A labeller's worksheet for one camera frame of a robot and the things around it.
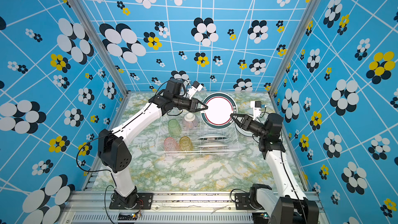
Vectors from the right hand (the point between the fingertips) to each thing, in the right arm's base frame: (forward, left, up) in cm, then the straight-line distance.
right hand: (233, 117), depth 74 cm
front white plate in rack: (-7, +10, -15) cm, 19 cm away
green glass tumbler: (+4, +32, -16) cm, 36 cm away
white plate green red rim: (+4, +6, +3) cm, 8 cm away
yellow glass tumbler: (-4, +25, -21) cm, 33 cm away
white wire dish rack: (+4, +25, -25) cm, 35 cm away
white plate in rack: (0, +10, -20) cm, 22 cm away
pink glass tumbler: (-6, +33, -19) cm, 39 cm away
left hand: (+4, +12, +2) cm, 13 cm away
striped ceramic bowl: (+11, +23, -19) cm, 32 cm away
